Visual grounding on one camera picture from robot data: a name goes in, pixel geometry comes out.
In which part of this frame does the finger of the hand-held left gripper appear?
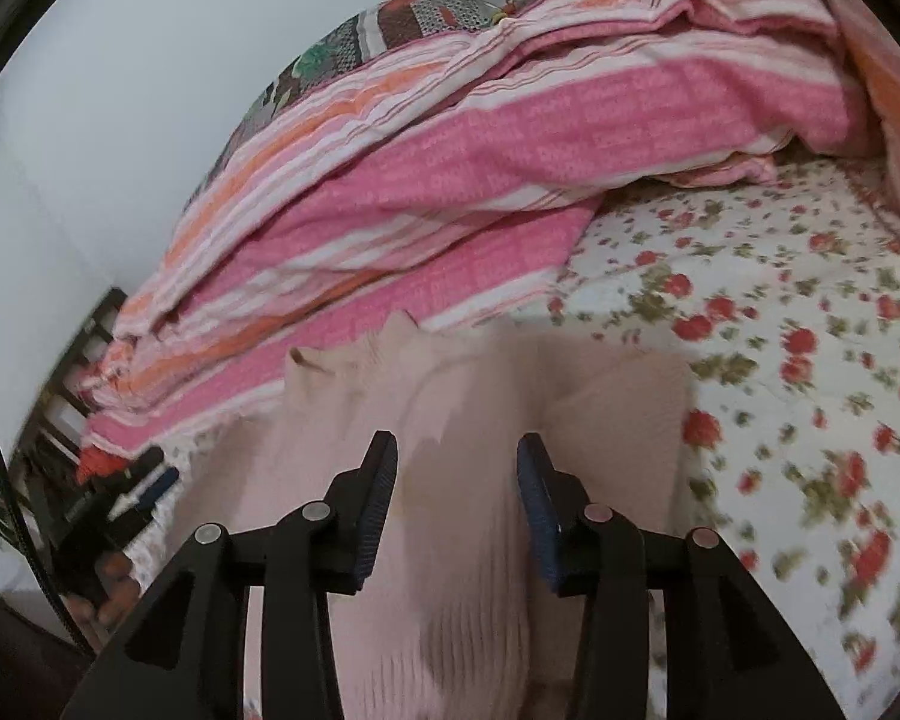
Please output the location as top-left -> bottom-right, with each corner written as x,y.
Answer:
94,446 -> 164,497
109,467 -> 181,524

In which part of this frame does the floral bed sheet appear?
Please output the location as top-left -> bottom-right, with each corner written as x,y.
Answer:
131,157 -> 900,720

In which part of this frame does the patchwork floral quilt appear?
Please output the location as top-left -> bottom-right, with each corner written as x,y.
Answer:
184,0 -> 631,211

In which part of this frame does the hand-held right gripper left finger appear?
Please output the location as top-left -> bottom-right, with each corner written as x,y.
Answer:
60,431 -> 400,720

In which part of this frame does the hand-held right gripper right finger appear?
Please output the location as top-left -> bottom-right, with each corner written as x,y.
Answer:
516,433 -> 845,720

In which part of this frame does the dark wooden headboard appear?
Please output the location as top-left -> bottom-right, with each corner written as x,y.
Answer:
7,289 -> 128,541

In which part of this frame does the thick black cord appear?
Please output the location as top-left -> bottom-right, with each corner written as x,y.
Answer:
0,375 -> 91,657

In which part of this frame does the pink striped quilt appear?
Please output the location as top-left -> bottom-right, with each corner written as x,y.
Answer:
75,0 -> 900,458

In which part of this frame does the red pillow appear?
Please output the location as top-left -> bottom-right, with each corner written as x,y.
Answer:
75,446 -> 143,485

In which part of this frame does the pink knit sweater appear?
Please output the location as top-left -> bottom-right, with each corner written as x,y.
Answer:
131,311 -> 695,720

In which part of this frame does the person's left hand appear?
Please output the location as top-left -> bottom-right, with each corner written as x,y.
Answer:
67,551 -> 137,629

